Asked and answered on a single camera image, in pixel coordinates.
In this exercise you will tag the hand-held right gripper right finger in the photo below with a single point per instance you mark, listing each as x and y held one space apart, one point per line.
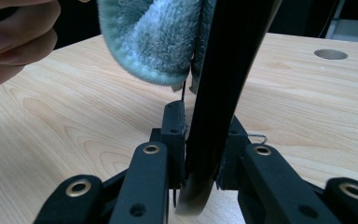
231 161

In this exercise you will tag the light blue striped towel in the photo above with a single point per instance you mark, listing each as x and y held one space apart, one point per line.
155 40

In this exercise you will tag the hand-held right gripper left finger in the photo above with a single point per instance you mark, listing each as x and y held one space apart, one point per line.
175 140

